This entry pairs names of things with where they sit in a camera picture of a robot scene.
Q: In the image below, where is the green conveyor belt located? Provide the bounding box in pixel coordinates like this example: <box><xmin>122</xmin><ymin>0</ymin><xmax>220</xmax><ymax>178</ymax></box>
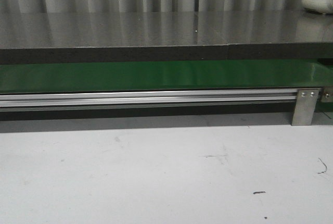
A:
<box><xmin>1</xmin><ymin>59</ymin><xmax>332</xmax><ymax>94</ymax></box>

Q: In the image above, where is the dark glossy raised platform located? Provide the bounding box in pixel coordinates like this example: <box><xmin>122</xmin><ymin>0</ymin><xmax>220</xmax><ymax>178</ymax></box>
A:
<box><xmin>1</xmin><ymin>10</ymin><xmax>332</xmax><ymax>65</ymax></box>

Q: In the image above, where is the aluminium conveyor side rail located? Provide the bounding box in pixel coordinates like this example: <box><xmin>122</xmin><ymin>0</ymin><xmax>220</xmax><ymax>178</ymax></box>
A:
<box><xmin>1</xmin><ymin>89</ymin><xmax>298</xmax><ymax>108</ymax></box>

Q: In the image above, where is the steel conveyor support bracket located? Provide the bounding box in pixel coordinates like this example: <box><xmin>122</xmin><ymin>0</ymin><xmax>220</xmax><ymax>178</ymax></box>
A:
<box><xmin>291</xmin><ymin>89</ymin><xmax>319</xmax><ymax>126</ymax></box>

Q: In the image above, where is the metal end bracket with bolt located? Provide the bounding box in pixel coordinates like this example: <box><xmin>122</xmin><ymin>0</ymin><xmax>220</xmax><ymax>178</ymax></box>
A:
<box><xmin>321</xmin><ymin>86</ymin><xmax>333</xmax><ymax>103</ymax></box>

